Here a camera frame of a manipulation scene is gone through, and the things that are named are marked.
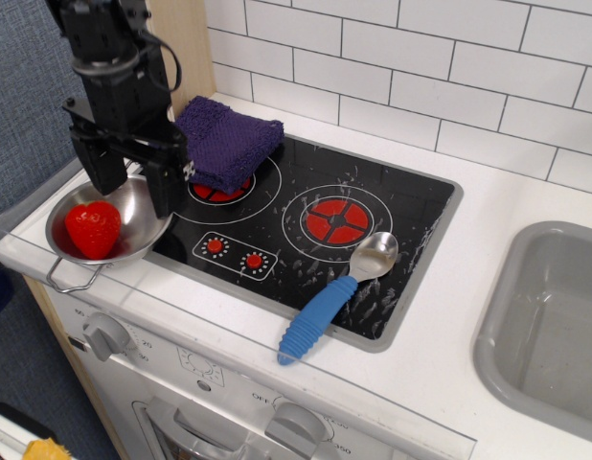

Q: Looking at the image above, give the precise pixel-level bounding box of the grey toy sink basin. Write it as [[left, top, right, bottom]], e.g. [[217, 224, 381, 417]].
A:
[[473, 221, 592, 442]]

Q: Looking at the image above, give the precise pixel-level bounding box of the grey right oven knob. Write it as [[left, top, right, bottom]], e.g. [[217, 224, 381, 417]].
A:
[[264, 402, 330, 459]]

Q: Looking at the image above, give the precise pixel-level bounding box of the yellow object at corner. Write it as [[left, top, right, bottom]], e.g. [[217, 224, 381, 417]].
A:
[[22, 438, 73, 460]]

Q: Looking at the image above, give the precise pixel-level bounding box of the grey oven knob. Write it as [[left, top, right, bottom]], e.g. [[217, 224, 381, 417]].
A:
[[264, 402, 330, 459], [83, 312, 130, 362]]

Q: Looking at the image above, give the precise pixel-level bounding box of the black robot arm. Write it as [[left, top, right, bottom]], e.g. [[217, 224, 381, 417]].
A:
[[48, 1, 194, 219]]

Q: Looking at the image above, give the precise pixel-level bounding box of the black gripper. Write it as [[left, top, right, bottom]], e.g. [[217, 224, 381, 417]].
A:
[[64, 47, 194, 219]]

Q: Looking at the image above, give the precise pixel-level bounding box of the blue handled metal spoon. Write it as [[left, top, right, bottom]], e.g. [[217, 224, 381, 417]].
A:
[[277, 232, 398, 366]]

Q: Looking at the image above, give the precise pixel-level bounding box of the red toy strawberry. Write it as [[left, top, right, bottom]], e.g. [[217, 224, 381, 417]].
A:
[[64, 200, 122, 260]]

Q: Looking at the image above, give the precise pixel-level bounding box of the steel bowl with handles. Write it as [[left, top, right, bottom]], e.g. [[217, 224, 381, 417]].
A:
[[45, 174, 171, 293]]

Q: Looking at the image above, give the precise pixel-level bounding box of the purple knitted cloth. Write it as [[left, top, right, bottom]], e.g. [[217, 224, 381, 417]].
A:
[[175, 96, 285, 195]]

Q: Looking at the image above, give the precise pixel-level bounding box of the black toy stovetop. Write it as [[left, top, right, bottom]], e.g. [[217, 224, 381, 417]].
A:
[[153, 138, 463, 353]]

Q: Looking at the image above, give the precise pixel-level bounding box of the grey left oven knob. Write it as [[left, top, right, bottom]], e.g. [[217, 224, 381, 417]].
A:
[[83, 312, 130, 362]]

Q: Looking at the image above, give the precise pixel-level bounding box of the oven door with handle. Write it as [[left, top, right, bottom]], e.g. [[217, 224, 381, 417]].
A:
[[131, 395, 345, 460]]

